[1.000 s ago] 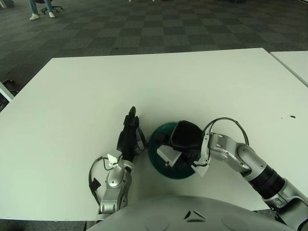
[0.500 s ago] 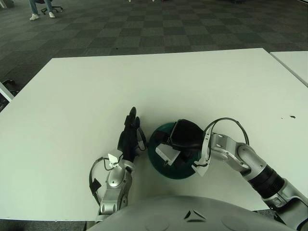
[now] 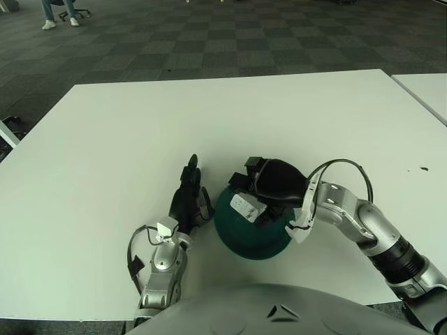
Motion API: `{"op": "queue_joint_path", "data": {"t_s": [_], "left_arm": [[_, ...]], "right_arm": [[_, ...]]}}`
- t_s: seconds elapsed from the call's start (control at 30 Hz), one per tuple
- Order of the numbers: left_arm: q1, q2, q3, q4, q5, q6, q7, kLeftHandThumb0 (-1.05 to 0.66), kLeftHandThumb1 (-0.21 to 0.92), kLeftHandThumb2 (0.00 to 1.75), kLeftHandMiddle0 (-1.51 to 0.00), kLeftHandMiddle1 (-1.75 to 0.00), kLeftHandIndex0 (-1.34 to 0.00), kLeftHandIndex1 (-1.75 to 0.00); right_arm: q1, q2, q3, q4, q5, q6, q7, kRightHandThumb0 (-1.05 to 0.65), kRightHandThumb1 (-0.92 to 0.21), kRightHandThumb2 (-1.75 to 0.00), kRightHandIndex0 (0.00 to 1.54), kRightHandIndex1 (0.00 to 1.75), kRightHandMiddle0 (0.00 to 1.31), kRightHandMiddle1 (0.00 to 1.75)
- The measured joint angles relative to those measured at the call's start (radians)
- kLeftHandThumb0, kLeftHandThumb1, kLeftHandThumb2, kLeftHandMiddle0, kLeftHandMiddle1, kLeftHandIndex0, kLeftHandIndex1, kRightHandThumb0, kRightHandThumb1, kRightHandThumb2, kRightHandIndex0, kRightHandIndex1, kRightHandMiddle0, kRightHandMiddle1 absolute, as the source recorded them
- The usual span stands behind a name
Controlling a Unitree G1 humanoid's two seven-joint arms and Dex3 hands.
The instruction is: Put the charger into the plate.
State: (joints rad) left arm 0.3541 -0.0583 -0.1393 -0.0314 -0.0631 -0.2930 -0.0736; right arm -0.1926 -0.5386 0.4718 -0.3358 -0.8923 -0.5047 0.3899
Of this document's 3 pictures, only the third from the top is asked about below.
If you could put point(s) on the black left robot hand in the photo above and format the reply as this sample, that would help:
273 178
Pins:
185 202

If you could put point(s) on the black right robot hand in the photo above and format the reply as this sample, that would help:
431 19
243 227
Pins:
279 181

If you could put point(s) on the white wall charger plug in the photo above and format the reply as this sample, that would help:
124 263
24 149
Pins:
246 206

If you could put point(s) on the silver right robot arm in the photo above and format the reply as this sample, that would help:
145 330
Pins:
366 223

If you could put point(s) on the dark green round plate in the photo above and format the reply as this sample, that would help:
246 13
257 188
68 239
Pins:
244 240

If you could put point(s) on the grey robot torso shell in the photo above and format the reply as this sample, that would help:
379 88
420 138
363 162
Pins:
272 314

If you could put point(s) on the neighbouring white table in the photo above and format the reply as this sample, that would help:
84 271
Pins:
427 90

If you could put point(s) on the black office chair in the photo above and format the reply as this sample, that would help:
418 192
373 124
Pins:
82 13

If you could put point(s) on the seated person in jeans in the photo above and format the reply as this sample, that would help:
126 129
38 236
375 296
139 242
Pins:
49 14

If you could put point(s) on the white furniture frame edge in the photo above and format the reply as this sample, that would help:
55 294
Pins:
8 134

